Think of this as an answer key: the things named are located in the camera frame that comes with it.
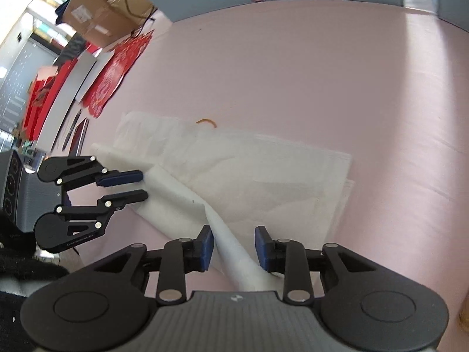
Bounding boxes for brown cardboard box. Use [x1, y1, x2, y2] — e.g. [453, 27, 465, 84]
[62, 0, 154, 49]

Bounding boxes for dark blue cloth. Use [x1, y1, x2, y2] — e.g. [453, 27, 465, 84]
[55, 0, 76, 23]

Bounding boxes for red gift boxes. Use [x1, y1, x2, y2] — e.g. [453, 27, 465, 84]
[23, 58, 80, 142]

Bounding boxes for white cloth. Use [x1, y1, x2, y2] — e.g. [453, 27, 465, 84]
[90, 112, 355, 292]

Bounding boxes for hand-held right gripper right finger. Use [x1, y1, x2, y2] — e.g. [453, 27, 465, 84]
[254, 226, 371, 305]

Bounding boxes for red booklet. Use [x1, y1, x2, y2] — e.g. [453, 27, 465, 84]
[69, 117, 90, 157]

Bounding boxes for black pen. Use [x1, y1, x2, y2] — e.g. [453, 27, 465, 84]
[62, 109, 82, 150]

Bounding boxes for white flat board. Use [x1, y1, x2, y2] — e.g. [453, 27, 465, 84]
[50, 49, 102, 148]

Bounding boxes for black cable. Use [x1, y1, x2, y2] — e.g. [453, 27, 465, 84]
[115, 0, 157, 34]

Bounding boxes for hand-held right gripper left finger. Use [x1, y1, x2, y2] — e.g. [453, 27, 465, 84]
[93, 225, 215, 305]

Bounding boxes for red paper cutout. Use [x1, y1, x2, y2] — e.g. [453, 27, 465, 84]
[82, 30, 155, 119]

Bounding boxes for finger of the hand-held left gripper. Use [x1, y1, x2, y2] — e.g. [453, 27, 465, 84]
[55, 156, 143, 187]
[57, 190, 148, 235]

